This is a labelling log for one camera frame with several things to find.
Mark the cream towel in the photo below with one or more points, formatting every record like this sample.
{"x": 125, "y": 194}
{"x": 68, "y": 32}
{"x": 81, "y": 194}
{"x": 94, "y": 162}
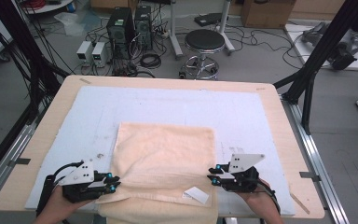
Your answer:
{"x": 164, "y": 155}

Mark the white board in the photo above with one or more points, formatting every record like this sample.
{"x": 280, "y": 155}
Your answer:
{"x": 301, "y": 49}

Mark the white grid mat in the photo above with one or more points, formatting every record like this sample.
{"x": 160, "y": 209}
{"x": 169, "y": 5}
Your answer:
{"x": 167, "y": 105}

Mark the aluminium rail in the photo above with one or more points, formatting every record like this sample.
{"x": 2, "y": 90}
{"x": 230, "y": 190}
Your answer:
{"x": 317, "y": 161}
{"x": 0, "y": 174}

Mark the black round stool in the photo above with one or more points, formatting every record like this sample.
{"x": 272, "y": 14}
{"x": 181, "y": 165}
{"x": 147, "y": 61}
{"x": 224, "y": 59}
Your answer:
{"x": 204, "y": 39}

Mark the round white table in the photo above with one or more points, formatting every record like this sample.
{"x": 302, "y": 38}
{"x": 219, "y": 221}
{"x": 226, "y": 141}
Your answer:
{"x": 49, "y": 6}

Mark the grey machine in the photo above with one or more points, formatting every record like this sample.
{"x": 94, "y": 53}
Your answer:
{"x": 345, "y": 49}

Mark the white stand leg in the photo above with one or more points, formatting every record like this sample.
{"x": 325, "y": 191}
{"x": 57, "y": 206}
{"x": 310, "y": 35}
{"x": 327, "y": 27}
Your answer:
{"x": 225, "y": 28}
{"x": 174, "y": 31}

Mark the grey tape strip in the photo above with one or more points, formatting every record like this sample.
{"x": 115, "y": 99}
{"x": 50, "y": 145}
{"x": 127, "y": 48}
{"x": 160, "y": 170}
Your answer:
{"x": 20, "y": 161}
{"x": 309, "y": 175}

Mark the flat black device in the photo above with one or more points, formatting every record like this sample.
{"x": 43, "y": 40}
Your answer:
{"x": 209, "y": 19}

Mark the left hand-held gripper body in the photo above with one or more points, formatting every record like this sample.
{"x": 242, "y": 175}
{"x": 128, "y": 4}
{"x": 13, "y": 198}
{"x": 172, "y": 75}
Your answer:
{"x": 80, "y": 186}

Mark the large black computer tower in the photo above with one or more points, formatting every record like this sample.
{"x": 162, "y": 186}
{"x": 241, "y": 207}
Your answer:
{"x": 119, "y": 31}

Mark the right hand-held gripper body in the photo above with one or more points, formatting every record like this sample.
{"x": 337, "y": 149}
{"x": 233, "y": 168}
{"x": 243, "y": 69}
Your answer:
{"x": 242, "y": 180}

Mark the person's right hand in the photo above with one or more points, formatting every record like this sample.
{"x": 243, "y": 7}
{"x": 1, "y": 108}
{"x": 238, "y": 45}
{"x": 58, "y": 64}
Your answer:
{"x": 259, "y": 205}

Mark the clear plastic bag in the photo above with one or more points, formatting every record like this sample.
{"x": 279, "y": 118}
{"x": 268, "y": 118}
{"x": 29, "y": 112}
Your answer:
{"x": 71, "y": 23}

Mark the cardboard box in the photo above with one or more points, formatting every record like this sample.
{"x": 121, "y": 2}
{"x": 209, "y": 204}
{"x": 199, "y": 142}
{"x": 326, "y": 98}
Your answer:
{"x": 267, "y": 14}

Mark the black metal frame post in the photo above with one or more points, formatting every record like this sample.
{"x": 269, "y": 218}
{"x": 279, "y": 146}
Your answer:
{"x": 21, "y": 40}
{"x": 320, "y": 49}

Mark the person's left hand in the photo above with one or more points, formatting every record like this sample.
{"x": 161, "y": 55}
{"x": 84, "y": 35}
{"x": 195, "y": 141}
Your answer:
{"x": 54, "y": 208}

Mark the white power supply box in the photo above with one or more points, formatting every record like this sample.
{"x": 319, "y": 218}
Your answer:
{"x": 100, "y": 53}
{"x": 84, "y": 52}

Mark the small black computer tower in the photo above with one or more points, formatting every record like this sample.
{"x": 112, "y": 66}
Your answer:
{"x": 143, "y": 26}

